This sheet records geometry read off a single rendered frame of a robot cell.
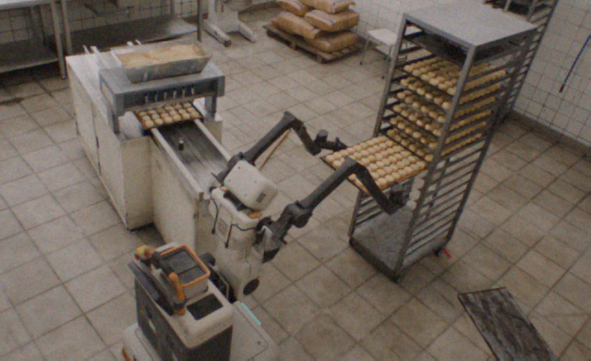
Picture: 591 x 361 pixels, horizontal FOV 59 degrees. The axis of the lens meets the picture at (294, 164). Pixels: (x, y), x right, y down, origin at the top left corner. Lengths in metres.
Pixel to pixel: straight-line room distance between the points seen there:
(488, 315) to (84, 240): 2.85
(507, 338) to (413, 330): 0.62
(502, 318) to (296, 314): 1.41
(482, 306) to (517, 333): 0.27
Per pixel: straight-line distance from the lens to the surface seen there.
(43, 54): 6.03
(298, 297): 3.59
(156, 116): 3.48
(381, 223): 4.04
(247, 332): 3.03
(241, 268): 2.58
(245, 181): 2.34
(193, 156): 3.25
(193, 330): 2.38
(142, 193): 3.71
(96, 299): 3.60
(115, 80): 3.37
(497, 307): 3.98
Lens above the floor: 2.74
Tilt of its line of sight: 36 degrees down
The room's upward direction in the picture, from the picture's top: 9 degrees clockwise
